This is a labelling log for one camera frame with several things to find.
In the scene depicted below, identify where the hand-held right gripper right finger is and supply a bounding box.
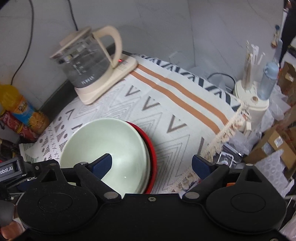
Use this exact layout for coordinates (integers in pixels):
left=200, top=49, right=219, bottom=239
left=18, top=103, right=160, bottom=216
left=181, top=154, right=269, bottom=200

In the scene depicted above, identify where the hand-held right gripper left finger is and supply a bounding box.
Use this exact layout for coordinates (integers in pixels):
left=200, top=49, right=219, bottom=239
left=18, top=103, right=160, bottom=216
left=35, top=153, right=122, bottom=202

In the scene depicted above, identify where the pale green ceramic bowl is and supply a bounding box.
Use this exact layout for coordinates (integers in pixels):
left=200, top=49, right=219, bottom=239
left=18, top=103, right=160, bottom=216
left=60, top=118, right=151, bottom=194

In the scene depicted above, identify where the red plate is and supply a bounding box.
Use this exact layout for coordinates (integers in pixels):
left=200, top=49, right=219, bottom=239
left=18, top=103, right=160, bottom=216
left=125, top=121, right=158, bottom=194

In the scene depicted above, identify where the person's left hand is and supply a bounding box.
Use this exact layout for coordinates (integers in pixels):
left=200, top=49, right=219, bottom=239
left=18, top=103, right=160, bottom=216
left=0, top=219, right=25, bottom=241

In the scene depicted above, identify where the clear plastic container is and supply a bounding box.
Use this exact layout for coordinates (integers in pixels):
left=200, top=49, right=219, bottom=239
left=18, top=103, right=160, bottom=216
left=217, top=144, right=244, bottom=165

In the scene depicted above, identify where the patterned fringed tablecloth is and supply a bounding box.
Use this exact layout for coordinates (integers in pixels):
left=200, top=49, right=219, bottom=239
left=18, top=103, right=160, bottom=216
left=18, top=52, right=250, bottom=195

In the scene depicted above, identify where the orange juice bottle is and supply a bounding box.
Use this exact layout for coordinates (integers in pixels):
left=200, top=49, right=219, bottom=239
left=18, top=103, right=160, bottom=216
left=0, top=84, right=50, bottom=135

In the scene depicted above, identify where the cream chopstick holder appliance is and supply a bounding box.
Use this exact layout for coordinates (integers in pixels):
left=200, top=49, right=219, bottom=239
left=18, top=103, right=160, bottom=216
left=233, top=80, right=270, bottom=131

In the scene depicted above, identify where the cardboard box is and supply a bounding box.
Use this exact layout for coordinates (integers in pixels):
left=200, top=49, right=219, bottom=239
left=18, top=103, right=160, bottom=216
left=243, top=129, right=296, bottom=179
left=277, top=61, right=296, bottom=98

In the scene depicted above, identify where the cream kettle base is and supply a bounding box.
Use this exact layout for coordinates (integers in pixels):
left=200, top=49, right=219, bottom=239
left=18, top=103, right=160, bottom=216
left=74, top=52, right=138, bottom=105

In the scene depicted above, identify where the translucent plastic bag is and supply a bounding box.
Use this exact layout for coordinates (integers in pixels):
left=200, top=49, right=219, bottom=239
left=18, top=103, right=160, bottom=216
left=264, top=88, right=292, bottom=130

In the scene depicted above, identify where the pale blue water bottle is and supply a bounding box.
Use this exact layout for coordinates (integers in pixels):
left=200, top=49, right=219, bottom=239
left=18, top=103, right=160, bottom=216
left=257, top=61, right=280, bottom=101

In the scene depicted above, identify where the bundle of wrapped chopsticks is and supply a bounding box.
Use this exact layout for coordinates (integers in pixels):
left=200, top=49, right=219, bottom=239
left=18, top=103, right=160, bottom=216
left=242, top=40, right=266, bottom=90

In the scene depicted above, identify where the thin black cable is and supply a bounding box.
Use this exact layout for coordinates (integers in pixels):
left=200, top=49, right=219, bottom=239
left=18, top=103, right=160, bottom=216
left=207, top=73, right=235, bottom=90

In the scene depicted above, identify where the glass kettle with cream handle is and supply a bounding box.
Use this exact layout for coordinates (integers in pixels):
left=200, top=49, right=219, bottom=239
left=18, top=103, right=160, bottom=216
left=50, top=25, right=123, bottom=89

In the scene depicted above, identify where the black power cable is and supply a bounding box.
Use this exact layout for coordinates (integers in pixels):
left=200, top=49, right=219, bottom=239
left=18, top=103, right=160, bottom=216
left=67, top=0, right=79, bottom=32
left=10, top=0, right=35, bottom=87

